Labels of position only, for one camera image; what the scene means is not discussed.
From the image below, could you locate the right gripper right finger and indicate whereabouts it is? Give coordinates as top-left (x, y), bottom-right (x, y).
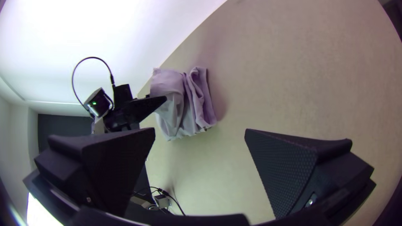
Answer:
top-left (244, 128), bottom-right (376, 219)

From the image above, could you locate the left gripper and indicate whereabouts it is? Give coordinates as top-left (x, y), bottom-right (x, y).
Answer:
top-left (103, 95), bottom-right (168, 132)

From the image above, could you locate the grey t-shirt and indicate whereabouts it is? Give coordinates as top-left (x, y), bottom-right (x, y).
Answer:
top-left (150, 66), bottom-right (218, 141)

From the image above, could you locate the black cable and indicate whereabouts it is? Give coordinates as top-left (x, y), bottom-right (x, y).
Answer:
top-left (133, 187), bottom-right (186, 216)
top-left (71, 56), bottom-right (116, 109)

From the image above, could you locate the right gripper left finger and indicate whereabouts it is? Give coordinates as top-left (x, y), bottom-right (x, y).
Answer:
top-left (33, 126), bottom-right (156, 218)

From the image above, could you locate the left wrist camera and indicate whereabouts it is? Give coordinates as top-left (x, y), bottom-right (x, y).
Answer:
top-left (113, 83), bottom-right (133, 107)

